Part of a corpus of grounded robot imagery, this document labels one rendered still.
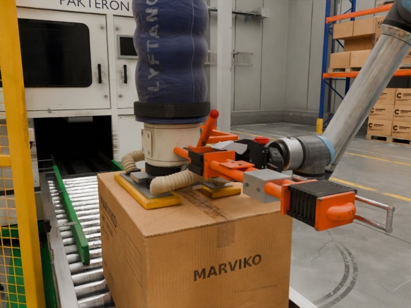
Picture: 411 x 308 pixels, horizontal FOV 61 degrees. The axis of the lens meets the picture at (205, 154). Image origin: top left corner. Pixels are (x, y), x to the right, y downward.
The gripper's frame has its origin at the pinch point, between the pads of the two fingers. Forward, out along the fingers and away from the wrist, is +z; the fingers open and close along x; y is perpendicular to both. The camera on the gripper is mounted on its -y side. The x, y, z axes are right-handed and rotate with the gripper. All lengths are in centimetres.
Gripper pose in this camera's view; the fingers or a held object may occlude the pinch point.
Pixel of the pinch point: (217, 163)
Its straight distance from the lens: 82.9
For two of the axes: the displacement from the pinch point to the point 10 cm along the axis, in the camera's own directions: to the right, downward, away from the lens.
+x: 0.1, -9.8, -1.9
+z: -8.9, 0.8, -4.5
